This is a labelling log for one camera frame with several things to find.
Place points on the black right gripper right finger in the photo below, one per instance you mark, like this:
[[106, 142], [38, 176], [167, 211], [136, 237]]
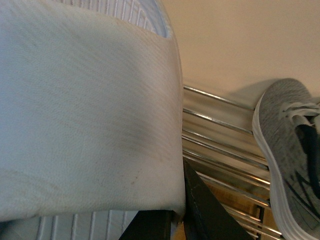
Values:
[[205, 218]]

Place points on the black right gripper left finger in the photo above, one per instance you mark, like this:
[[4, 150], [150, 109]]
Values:
[[149, 225]]

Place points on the grey sneaker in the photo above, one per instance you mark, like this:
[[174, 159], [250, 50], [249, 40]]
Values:
[[286, 127]]

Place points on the light blue slipper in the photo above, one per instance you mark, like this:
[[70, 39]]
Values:
[[90, 117]]

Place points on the black metal shoe rack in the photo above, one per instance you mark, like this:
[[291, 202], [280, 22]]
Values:
[[218, 142]]

